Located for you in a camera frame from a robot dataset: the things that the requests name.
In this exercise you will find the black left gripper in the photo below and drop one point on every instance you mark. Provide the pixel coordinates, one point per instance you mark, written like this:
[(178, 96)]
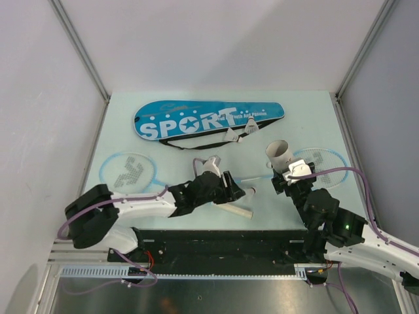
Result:
[(232, 193)]

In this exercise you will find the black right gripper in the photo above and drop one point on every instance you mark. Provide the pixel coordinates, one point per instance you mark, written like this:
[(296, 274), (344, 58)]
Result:
[(279, 184)]

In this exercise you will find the white cardboard shuttlecock tube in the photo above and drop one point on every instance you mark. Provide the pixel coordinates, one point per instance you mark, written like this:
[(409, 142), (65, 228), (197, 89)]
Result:
[(279, 154)]

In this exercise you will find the white shuttlecock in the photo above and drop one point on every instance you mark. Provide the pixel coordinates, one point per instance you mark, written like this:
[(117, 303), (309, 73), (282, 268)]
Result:
[(251, 126), (249, 192), (232, 137)]

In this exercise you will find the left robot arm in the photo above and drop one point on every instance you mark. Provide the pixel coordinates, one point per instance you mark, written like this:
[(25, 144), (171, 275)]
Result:
[(94, 217)]

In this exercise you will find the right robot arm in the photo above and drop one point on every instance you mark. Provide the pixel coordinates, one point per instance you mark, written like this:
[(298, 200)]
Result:
[(340, 235)]

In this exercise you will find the blue racket right side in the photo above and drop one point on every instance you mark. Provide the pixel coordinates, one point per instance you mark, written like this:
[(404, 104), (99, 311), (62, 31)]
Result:
[(324, 159)]

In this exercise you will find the blue racket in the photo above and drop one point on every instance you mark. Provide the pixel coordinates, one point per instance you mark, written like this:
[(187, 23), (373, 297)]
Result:
[(131, 179), (324, 159)]

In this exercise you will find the white shuttlecock on bag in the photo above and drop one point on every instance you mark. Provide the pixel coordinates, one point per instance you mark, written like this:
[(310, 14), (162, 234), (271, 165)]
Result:
[(251, 126)]

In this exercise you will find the blue sport racket bag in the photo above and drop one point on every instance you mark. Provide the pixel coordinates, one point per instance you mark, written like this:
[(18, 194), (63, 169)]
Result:
[(169, 118)]

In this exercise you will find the blue racket left side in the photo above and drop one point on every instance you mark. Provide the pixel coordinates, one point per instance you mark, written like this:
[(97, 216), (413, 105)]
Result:
[(131, 179)]

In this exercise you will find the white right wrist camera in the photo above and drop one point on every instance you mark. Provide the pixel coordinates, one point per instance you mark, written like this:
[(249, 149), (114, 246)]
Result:
[(296, 168)]

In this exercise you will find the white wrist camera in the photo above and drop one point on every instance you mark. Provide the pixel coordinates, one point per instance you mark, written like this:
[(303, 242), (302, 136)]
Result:
[(210, 165), (296, 168)]

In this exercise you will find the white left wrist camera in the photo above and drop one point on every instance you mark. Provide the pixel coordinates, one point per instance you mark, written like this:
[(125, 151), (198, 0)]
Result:
[(210, 165)]

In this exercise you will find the white slotted cable duct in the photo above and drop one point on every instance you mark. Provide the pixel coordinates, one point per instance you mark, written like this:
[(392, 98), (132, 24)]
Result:
[(125, 271)]

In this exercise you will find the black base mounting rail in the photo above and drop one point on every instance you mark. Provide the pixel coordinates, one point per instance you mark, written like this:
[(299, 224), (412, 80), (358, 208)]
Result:
[(225, 250)]

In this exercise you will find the aluminium frame post right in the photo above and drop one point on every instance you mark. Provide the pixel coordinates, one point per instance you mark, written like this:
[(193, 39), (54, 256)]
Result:
[(376, 28)]

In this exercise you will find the aluminium frame post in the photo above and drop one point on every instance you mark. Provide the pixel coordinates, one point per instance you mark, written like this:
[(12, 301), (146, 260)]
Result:
[(376, 28), (79, 47)]

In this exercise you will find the aluminium frame post left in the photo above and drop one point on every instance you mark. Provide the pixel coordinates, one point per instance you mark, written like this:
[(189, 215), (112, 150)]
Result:
[(79, 47)]

